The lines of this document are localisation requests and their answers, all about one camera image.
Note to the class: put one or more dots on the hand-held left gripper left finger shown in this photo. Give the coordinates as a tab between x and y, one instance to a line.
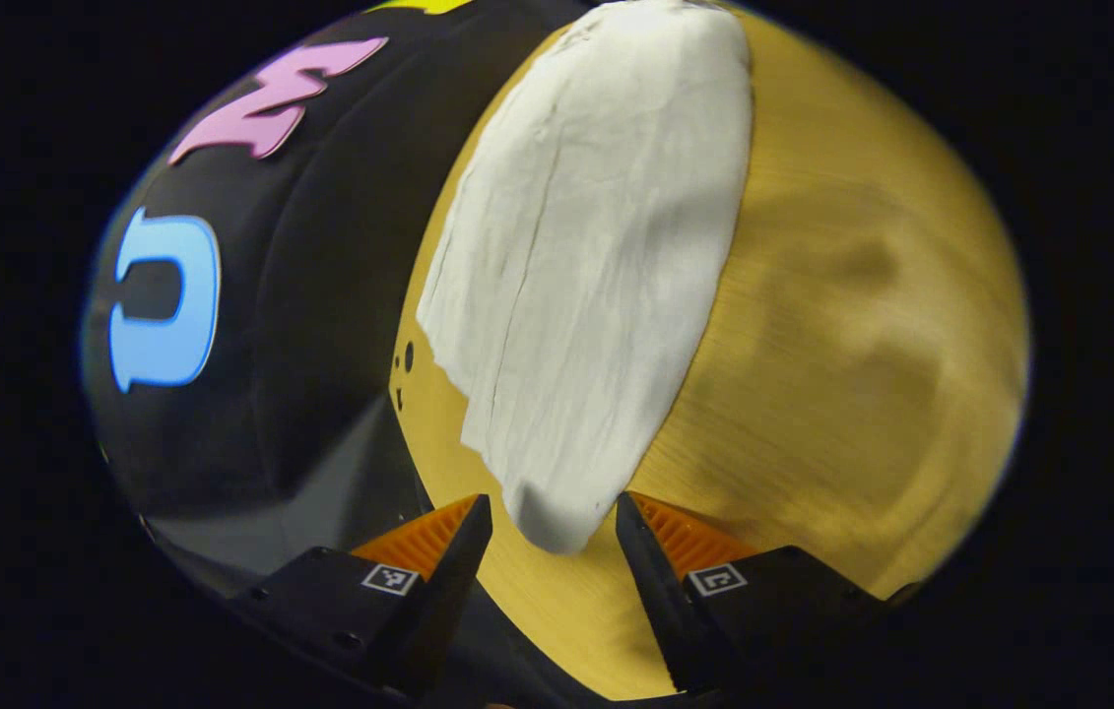
438	591

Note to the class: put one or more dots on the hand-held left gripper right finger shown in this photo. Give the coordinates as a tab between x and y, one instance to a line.
655	591

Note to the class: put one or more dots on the white jeans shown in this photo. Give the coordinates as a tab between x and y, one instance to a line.
596	246

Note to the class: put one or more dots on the black backdrop cloth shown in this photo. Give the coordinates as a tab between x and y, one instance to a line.
320	295

